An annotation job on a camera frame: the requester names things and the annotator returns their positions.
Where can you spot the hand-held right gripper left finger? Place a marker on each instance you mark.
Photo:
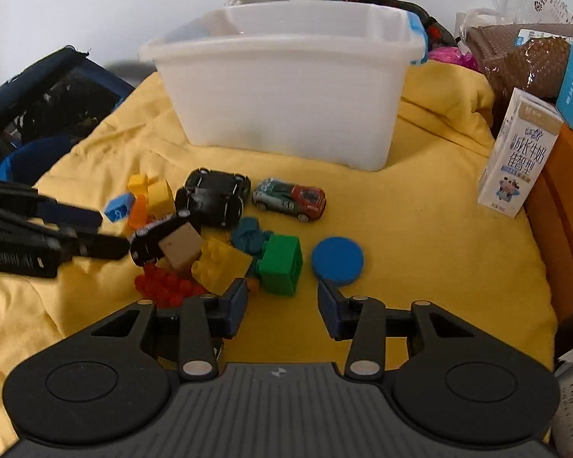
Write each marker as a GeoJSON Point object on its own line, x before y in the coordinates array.
{"type": "Point", "coordinates": [235, 305]}

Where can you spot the tan cube block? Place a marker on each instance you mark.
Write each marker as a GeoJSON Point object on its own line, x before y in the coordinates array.
{"type": "Point", "coordinates": [181, 245]}

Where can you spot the yellow cloth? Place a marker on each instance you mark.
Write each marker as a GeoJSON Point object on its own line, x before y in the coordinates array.
{"type": "Point", "coordinates": [410, 229]}

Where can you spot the white milk carton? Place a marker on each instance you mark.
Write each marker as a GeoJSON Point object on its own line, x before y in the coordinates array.
{"type": "Point", "coordinates": [515, 162]}

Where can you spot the dark blue fabric bag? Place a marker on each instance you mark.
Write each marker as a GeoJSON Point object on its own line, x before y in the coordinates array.
{"type": "Point", "coordinates": [52, 100]}

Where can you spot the large yellow building block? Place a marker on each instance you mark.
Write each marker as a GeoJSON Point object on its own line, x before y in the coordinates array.
{"type": "Point", "coordinates": [222, 262]}

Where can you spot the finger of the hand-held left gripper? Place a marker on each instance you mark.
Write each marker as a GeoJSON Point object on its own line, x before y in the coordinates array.
{"type": "Point", "coordinates": [100, 245]}
{"type": "Point", "coordinates": [71, 214]}

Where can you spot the teal plastic toy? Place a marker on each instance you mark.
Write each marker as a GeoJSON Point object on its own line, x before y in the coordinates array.
{"type": "Point", "coordinates": [248, 238]}

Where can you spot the blue building block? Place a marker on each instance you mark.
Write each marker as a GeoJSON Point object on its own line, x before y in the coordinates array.
{"type": "Point", "coordinates": [119, 207]}

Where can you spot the black and white toy car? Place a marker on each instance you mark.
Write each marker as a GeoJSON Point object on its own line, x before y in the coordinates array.
{"type": "Point", "coordinates": [148, 241]}

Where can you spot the pink plastic item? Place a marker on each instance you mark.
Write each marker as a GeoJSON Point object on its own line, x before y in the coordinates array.
{"type": "Point", "coordinates": [451, 57]}

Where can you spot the orange box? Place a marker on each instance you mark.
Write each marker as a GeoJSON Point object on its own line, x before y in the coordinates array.
{"type": "Point", "coordinates": [563, 229]}

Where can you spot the green building block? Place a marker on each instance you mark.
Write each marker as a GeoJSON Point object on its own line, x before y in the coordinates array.
{"type": "Point", "coordinates": [279, 267]}

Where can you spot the long red building block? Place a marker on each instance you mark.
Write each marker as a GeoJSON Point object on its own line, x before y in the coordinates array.
{"type": "Point", "coordinates": [164, 286]}

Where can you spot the brown cardboard box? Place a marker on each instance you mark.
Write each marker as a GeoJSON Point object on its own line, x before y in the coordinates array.
{"type": "Point", "coordinates": [520, 67]}

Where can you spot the white plastic storage bin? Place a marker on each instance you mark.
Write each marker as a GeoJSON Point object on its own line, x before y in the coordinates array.
{"type": "Point", "coordinates": [286, 95]}

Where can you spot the small yellow building block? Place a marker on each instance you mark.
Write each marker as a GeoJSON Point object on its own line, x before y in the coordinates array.
{"type": "Point", "coordinates": [141, 183]}

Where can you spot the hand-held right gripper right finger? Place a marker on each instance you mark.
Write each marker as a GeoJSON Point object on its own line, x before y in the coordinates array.
{"type": "Point", "coordinates": [329, 310]}

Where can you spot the blue round disc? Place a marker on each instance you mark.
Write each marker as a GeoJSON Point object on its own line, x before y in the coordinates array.
{"type": "Point", "coordinates": [336, 257]}

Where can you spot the orange building block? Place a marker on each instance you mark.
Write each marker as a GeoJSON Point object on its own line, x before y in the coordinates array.
{"type": "Point", "coordinates": [137, 214]}

